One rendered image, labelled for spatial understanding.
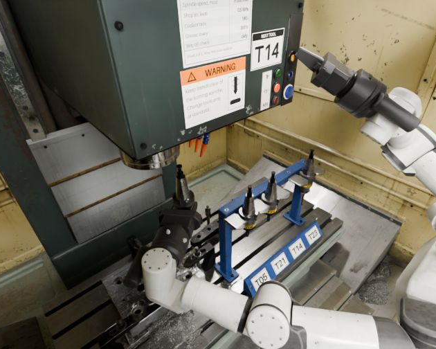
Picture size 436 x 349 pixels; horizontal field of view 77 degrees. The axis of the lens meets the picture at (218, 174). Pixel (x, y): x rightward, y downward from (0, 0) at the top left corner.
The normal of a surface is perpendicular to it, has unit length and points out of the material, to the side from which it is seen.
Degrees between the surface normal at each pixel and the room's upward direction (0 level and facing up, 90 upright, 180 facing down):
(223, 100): 90
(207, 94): 90
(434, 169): 55
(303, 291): 7
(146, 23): 90
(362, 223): 24
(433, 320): 32
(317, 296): 8
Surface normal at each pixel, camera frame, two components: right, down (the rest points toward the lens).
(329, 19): -0.76, 0.39
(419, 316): -0.02, -1.00
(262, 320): -0.29, 0.04
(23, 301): -0.03, -0.82
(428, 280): -0.29, -0.92
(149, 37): 0.65, 0.42
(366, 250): -0.33, -0.59
